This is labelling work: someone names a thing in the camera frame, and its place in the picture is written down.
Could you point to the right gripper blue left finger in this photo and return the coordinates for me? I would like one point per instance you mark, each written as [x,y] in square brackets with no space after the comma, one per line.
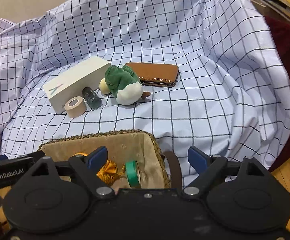
[97,159]

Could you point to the yellow fabric pouch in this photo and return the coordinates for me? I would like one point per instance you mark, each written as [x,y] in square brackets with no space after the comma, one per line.
[109,173]

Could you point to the woven basket fabric lining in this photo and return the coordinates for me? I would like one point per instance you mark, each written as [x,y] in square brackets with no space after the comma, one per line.
[123,146]

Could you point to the beige tape roll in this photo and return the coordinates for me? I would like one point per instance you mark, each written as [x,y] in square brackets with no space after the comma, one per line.
[75,107]

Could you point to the brown leather wallet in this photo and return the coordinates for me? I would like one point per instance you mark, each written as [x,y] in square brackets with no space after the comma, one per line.
[155,74]

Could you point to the grey bottle black cap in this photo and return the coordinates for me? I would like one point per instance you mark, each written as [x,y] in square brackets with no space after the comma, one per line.
[91,98]

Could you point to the green white plush toy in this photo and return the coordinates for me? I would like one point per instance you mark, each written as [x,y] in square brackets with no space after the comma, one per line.
[125,85]

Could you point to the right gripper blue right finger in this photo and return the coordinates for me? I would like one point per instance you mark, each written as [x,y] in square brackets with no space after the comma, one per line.
[198,159]

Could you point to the beige teal makeup sponge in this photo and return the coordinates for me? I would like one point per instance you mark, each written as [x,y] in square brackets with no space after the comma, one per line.
[103,87]

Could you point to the green tape roll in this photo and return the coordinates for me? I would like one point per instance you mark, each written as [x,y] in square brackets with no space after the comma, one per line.
[133,174]

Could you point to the white vivo phone box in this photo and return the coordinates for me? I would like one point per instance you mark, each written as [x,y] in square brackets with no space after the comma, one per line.
[71,82]

